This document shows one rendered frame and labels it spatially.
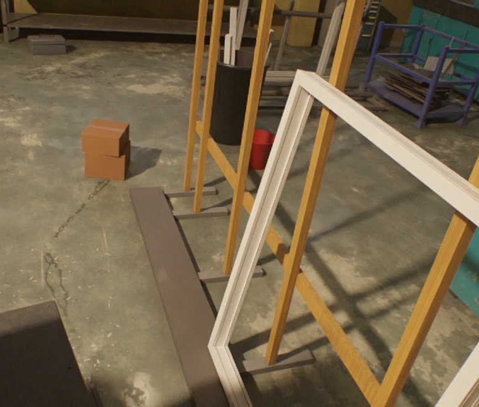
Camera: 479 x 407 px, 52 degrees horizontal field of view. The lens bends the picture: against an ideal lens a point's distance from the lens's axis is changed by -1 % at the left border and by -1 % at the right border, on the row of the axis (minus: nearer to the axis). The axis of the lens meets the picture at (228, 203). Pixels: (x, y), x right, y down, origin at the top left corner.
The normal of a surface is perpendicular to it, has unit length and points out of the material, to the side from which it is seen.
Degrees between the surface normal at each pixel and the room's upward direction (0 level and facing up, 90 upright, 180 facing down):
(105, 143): 90
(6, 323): 0
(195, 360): 0
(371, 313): 0
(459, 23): 90
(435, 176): 82
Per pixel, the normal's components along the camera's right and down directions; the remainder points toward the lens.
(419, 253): 0.12, -0.85
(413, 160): -0.92, -0.06
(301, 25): 0.31, 0.52
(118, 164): 0.03, 0.52
